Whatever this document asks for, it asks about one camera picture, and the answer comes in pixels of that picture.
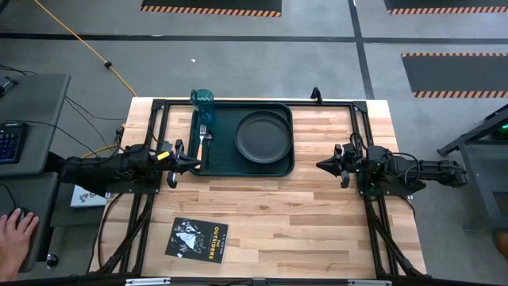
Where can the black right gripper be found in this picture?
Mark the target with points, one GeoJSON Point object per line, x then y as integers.
{"type": "Point", "coordinates": [345, 180]}

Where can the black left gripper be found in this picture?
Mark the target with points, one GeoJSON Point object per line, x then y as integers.
{"type": "Point", "coordinates": [172, 180]}

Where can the teal translucent plastic cup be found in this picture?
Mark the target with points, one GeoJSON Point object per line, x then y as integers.
{"type": "Point", "coordinates": [202, 101]}

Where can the dark grey round plate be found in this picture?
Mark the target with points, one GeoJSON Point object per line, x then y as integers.
{"type": "Point", "coordinates": [264, 137]}

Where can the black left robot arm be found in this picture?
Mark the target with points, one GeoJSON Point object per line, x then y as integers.
{"type": "Point", "coordinates": [103, 168]}

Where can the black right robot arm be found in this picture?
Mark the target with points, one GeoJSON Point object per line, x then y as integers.
{"type": "Point", "coordinates": [416, 168]}

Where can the dark green plastic tray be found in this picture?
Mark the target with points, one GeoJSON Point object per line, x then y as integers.
{"type": "Point", "coordinates": [226, 159]}

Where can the yellow label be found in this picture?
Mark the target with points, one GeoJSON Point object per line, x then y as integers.
{"type": "Point", "coordinates": [163, 155]}

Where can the black hook clamp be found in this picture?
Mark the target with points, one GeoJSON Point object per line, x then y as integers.
{"type": "Point", "coordinates": [316, 95]}

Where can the black paperback book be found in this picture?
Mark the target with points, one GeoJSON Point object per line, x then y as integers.
{"type": "Point", "coordinates": [198, 238]}

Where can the black mat orange striped edge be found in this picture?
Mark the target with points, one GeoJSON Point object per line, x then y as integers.
{"type": "Point", "coordinates": [444, 4]}
{"type": "Point", "coordinates": [456, 73]}
{"type": "Point", "coordinates": [210, 5]}

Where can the grey side desk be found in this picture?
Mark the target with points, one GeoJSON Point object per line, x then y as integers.
{"type": "Point", "coordinates": [35, 103]}

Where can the dark metal stand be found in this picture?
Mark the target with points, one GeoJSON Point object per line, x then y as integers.
{"type": "Point", "coordinates": [490, 198]}

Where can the black caster wheel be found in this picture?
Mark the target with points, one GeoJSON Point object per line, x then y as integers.
{"type": "Point", "coordinates": [52, 260]}

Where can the black computer mouse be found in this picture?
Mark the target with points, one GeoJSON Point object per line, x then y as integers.
{"type": "Point", "coordinates": [23, 210]}

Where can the black backlit keyboard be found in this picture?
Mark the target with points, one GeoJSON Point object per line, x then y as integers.
{"type": "Point", "coordinates": [12, 143]}

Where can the person's hand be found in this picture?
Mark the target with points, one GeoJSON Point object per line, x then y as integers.
{"type": "Point", "coordinates": [14, 246]}

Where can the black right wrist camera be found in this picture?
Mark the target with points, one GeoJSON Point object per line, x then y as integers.
{"type": "Point", "coordinates": [349, 151]}

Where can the silver aluminium bracket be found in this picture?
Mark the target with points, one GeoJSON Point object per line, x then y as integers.
{"type": "Point", "coordinates": [147, 282]}
{"type": "Point", "coordinates": [370, 283]}

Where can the black desk mount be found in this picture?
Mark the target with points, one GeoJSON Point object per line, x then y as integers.
{"type": "Point", "coordinates": [8, 85]}

